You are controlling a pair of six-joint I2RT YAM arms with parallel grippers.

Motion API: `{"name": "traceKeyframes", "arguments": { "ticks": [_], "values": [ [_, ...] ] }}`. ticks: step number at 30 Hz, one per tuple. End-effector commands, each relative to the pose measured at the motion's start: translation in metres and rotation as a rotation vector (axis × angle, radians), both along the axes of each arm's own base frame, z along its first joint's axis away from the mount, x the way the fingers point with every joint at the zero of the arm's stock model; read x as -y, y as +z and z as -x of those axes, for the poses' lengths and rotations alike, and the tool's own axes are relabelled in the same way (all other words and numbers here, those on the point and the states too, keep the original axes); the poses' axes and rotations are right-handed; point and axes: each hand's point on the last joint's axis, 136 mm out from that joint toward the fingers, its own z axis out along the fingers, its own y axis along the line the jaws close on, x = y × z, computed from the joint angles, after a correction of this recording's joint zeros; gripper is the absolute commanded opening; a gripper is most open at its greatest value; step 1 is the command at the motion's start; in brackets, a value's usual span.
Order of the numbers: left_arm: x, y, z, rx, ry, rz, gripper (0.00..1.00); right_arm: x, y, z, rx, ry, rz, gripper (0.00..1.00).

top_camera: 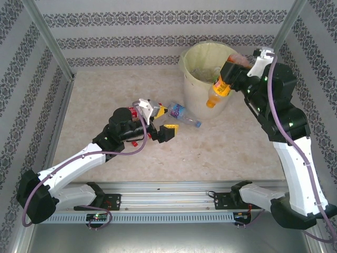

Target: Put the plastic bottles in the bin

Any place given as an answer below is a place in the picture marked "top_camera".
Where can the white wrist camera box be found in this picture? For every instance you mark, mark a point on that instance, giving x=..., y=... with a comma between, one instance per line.
x=147, y=108
x=259, y=63

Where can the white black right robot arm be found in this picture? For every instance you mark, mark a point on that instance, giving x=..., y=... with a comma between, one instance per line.
x=297, y=171

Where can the orange juice bottle black label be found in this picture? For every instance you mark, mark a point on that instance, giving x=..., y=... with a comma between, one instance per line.
x=219, y=91

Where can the clear bottle blue label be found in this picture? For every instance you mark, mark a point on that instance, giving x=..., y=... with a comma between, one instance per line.
x=177, y=112

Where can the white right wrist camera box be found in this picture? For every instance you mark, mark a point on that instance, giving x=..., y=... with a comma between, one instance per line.
x=259, y=63

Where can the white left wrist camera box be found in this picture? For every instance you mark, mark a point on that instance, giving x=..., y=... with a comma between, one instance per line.
x=147, y=108

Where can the grey metal sheet tray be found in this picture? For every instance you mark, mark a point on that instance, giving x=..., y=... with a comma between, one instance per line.
x=168, y=237

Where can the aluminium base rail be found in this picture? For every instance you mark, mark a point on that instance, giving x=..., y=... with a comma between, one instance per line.
x=168, y=197

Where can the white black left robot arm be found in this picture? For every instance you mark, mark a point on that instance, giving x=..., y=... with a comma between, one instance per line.
x=73, y=163

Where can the aluminium side rail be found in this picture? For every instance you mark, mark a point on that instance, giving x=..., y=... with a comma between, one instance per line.
x=62, y=113

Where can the clear bottle white cap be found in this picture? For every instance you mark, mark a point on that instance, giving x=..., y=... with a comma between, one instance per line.
x=216, y=71

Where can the cream plastic bin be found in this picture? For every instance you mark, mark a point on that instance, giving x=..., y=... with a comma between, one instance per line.
x=194, y=102

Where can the aluminium frame post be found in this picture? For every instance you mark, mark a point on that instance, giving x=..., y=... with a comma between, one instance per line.
x=281, y=37
x=47, y=37

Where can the cola bottle red label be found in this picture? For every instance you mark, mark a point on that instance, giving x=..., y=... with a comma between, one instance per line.
x=135, y=144

